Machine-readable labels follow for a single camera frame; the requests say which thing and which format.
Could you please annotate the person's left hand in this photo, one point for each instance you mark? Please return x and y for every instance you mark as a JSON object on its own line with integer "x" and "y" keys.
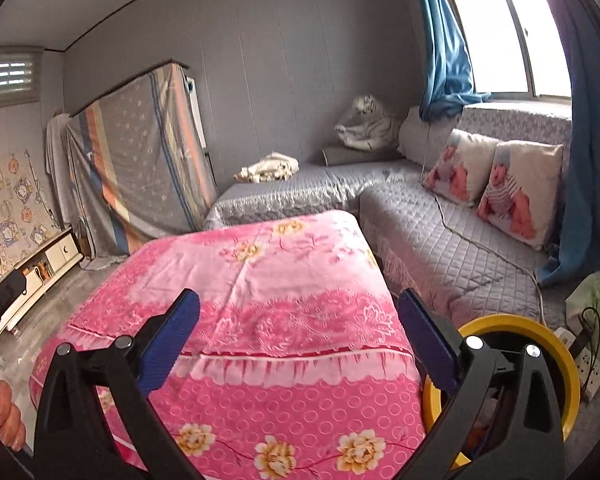
{"x": 7, "y": 415}

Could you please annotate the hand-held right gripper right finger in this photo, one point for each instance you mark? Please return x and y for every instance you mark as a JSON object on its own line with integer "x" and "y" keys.
{"x": 427, "y": 345}

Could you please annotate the yellow rimmed black trash bin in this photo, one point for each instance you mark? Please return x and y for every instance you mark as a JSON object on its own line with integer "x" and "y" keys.
{"x": 567, "y": 385}

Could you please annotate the white plastic bag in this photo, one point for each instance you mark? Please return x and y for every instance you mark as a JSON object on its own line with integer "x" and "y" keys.
{"x": 489, "y": 412}

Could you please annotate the beige crumpled cloth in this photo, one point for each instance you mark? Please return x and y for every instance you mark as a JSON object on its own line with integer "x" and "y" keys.
{"x": 270, "y": 167}

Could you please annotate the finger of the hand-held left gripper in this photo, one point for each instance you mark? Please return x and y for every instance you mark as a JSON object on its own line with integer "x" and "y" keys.
{"x": 12, "y": 285}

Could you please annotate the grey quilted sofa section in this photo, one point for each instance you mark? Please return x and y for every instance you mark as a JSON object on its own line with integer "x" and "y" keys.
{"x": 430, "y": 240}
{"x": 290, "y": 185}

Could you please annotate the white power strip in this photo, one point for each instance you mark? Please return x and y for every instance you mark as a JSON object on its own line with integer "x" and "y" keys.
{"x": 590, "y": 370}

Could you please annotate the window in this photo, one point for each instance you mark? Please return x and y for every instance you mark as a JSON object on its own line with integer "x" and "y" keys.
{"x": 500, "y": 35}

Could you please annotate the pink floral blanket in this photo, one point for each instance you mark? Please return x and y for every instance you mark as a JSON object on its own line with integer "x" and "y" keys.
{"x": 280, "y": 285}

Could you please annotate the white hanging cloth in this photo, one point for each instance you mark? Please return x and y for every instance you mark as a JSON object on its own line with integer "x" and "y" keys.
{"x": 60, "y": 160}

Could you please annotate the white tiger plush toy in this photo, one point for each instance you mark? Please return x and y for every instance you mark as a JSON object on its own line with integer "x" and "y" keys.
{"x": 375, "y": 130}

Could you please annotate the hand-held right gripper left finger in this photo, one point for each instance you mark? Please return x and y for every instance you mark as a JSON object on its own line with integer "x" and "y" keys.
{"x": 170, "y": 340}

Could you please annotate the grey window blind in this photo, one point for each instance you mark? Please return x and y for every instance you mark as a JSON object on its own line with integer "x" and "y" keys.
{"x": 10, "y": 77}

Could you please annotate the white tv cabinet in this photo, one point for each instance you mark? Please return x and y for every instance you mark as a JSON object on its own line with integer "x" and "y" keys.
{"x": 60, "y": 255}

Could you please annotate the orange plastic bag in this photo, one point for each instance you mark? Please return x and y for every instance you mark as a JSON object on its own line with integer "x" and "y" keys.
{"x": 476, "y": 437}

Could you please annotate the black charger plug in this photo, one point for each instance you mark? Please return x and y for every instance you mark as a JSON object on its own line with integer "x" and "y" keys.
{"x": 580, "y": 342}

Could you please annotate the blue curtain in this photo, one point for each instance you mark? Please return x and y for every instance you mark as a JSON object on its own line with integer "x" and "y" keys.
{"x": 585, "y": 160}
{"x": 445, "y": 50}

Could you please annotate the striped cloth covered wardrobe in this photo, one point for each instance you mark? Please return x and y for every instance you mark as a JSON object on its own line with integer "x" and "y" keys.
{"x": 140, "y": 160}

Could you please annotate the plain grey pillow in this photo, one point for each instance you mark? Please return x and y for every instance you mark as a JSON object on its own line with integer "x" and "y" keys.
{"x": 415, "y": 140}

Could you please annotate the cartoon print wall covering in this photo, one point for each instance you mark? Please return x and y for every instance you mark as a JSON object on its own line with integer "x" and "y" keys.
{"x": 15, "y": 210}

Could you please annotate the baby print pillow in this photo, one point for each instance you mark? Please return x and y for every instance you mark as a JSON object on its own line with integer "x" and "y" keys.
{"x": 460, "y": 170}
{"x": 520, "y": 195}

